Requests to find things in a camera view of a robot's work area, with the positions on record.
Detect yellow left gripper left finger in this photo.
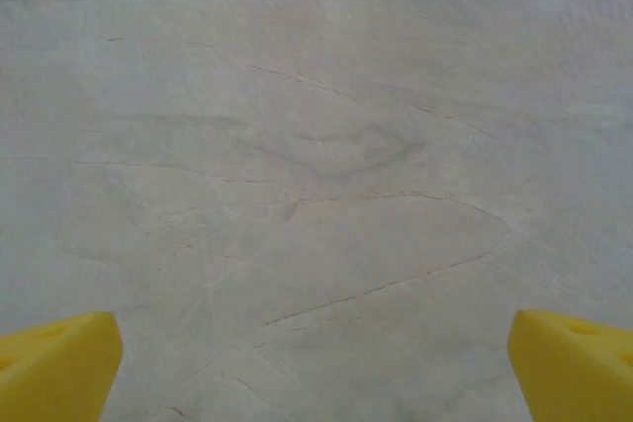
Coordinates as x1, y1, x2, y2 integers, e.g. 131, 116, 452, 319
0, 311, 124, 422

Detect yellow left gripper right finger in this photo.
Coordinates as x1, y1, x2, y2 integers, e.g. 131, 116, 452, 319
507, 308, 633, 422

